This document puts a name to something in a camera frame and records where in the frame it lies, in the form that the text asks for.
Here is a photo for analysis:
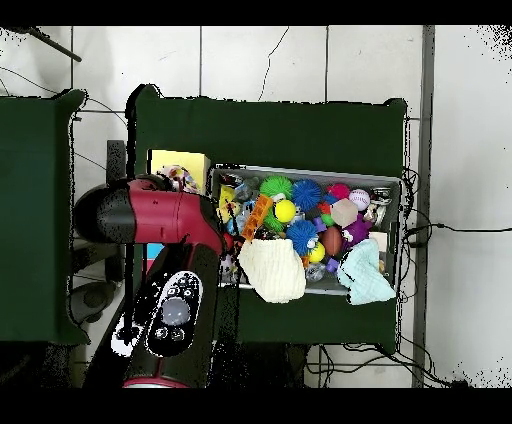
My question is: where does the cream knitted cloth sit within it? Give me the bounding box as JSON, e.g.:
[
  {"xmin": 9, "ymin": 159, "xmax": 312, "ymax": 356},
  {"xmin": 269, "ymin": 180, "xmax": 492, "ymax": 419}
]
[{"xmin": 238, "ymin": 237, "xmax": 308, "ymax": 304}]

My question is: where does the white paper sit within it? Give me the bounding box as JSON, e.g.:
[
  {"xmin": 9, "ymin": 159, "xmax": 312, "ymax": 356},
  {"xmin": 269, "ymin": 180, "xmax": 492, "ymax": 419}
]
[{"xmin": 156, "ymin": 164, "xmax": 202, "ymax": 196}]

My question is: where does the mint knitted cloth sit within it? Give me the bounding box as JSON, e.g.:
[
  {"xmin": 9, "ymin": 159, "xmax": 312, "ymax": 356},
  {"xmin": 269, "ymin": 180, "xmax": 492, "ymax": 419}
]
[{"xmin": 336, "ymin": 238, "xmax": 398, "ymax": 306}]

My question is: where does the wooden box with three holes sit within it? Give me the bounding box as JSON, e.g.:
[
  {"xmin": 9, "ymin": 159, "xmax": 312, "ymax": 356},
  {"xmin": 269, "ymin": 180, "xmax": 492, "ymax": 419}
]
[{"xmin": 144, "ymin": 149, "xmax": 212, "ymax": 274}]

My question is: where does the shallow mesh bin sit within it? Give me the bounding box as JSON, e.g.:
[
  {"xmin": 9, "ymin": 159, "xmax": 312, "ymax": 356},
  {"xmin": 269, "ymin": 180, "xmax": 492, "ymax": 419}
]
[{"xmin": 209, "ymin": 163, "xmax": 404, "ymax": 299}]

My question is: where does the orange plastic brick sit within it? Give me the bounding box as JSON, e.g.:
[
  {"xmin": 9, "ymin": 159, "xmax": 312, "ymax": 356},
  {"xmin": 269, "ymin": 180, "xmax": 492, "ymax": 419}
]
[{"xmin": 241, "ymin": 194, "xmax": 275, "ymax": 241}]

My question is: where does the yellow ball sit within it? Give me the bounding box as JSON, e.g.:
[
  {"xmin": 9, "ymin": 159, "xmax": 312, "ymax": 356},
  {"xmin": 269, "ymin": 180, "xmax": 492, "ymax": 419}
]
[{"xmin": 273, "ymin": 198, "xmax": 298, "ymax": 224}]

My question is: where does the yellow plush toy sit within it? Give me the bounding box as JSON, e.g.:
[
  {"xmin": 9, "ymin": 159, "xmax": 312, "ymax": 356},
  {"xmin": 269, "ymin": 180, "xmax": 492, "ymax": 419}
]
[{"xmin": 216, "ymin": 184, "xmax": 244, "ymax": 224}]

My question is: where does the green spiky ball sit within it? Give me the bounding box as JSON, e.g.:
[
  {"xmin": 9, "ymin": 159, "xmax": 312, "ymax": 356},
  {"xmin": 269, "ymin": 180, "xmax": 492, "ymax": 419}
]
[{"xmin": 259, "ymin": 174, "xmax": 294, "ymax": 200}]

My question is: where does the blue spiky ball with eyes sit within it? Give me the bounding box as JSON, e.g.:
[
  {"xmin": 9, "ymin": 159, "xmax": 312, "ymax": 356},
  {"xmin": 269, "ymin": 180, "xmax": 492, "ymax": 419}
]
[{"xmin": 285, "ymin": 219, "xmax": 320, "ymax": 257}]

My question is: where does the dark green tablecloth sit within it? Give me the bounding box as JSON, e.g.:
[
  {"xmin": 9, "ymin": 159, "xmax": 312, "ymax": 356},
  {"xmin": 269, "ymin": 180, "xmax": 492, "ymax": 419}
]
[{"xmin": 124, "ymin": 82, "xmax": 409, "ymax": 348}]

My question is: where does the white baseball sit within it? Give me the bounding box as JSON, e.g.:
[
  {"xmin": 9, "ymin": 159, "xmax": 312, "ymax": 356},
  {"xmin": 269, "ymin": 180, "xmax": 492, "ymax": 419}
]
[{"xmin": 348, "ymin": 188, "xmax": 372, "ymax": 212}]

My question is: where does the green covered side table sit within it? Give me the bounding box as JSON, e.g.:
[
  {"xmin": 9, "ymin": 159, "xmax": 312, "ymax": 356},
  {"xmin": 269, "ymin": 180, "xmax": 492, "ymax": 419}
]
[{"xmin": 0, "ymin": 88, "xmax": 92, "ymax": 346}]

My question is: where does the dark grey rod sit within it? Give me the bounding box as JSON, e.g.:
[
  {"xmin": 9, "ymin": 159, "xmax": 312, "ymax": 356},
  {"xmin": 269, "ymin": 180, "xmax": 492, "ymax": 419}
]
[{"xmin": 23, "ymin": 26, "xmax": 83, "ymax": 63}]

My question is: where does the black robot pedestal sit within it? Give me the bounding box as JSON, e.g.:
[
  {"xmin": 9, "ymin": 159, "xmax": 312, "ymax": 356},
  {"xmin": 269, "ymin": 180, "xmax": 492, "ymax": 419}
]
[{"xmin": 211, "ymin": 341, "xmax": 311, "ymax": 388}]

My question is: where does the black cable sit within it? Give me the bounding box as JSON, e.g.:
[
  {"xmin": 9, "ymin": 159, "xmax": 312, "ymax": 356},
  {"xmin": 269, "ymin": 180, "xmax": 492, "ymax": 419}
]
[{"xmin": 403, "ymin": 222, "xmax": 512, "ymax": 247}]

